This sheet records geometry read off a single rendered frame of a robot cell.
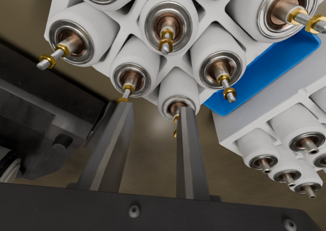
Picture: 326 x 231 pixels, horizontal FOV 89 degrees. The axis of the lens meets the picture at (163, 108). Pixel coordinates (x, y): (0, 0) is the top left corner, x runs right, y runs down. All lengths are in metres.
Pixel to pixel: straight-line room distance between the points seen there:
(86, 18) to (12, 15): 0.42
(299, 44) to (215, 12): 0.29
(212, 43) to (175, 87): 0.11
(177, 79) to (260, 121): 0.28
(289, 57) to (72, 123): 0.64
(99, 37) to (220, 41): 0.21
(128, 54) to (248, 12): 0.20
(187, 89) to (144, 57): 0.11
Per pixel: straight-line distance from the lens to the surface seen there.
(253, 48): 0.41
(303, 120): 0.53
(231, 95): 0.26
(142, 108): 0.71
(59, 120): 0.58
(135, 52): 0.33
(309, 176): 0.74
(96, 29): 0.33
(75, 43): 0.33
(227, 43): 0.32
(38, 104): 0.59
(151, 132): 0.81
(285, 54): 0.58
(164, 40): 0.21
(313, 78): 0.53
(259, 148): 0.54
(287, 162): 0.64
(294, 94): 0.53
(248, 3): 0.32
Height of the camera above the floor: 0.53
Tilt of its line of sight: 49 degrees down
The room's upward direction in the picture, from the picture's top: 174 degrees counter-clockwise
